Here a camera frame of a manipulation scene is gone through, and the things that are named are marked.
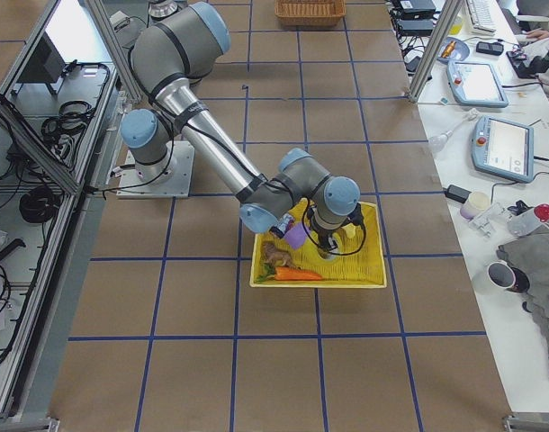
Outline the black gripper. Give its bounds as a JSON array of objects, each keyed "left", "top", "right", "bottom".
[{"left": 310, "top": 220, "right": 343, "bottom": 256}]

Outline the yellow tape roll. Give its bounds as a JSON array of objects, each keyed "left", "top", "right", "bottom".
[{"left": 317, "top": 232, "right": 344, "bottom": 263}]

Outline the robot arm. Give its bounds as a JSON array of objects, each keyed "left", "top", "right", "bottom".
[{"left": 122, "top": 2, "right": 363, "bottom": 256}]

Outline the yellow toy banana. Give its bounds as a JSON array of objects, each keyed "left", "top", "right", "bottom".
[{"left": 342, "top": 223, "right": 356, "bottom": 239}]

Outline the purple foam block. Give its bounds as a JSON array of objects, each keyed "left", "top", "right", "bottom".
[{"left": 283, "top": 223, "right": 307, "bottom": 249}]

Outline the small dark can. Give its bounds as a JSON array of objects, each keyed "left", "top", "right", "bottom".
[{"left": 269, "top": 213, "right": 295, "bottom": 239}]

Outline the orange toy carrot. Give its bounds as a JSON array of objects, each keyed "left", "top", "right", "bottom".
[{"left": 256, "top": 266, "right": 323, "bottom": 282}]

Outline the yellow plastic basket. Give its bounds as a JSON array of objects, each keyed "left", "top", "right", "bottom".
[{"left": 249, "top": 202, "right": 387, "bottom": 289}]

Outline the brown toy lion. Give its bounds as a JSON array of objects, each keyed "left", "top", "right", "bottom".
[{"left": 262, "top": 241, "right": 296, "bottom": 268}]

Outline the black power adapter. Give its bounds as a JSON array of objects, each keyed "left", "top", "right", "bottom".
[{"left": 444, "top": 184, "right": 472, "bottom": 204}]

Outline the white purple cup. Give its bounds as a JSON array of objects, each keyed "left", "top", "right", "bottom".
[{"left": 460, "top": 192, "right": 491, "bottom": 220}]

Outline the black mug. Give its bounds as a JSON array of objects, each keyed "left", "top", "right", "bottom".
[{"left": 486, "top": 261, "right": 530, "bottom": 293}]

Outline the right teach pendant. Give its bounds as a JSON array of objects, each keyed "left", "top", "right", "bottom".
[{"left": 471, "top": 116, "right": 535, "bottom": 184}]

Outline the teach pendant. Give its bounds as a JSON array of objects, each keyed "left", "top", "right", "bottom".
[
  {"left": 471, "top": 116, "right": 535, "bottom": 184},
  {"left": 446, "top": 60, "right": 509, "bottom": 108}
]

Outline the grey cloth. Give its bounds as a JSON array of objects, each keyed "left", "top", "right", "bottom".
[{"left": 496, "top": 229, "right": 549, "bottom": 361}]

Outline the left teach pendant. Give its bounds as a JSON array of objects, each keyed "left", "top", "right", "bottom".
[{"left": 446, "top": 60, "right": 509, "bottom": 108}]

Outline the brown wicker basket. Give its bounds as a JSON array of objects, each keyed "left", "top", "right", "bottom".
[{"left": 274, "top": 0, "right": 347, "bottom": 27}]

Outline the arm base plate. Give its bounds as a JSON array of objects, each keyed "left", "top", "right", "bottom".
[{"left": 116, "top": 140, "right": 194, "bottom": 199}]

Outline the aluminium frame post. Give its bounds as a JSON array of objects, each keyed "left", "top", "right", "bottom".
[{"left": 408, "top": 0, "right": 463, "bottom": 103}]

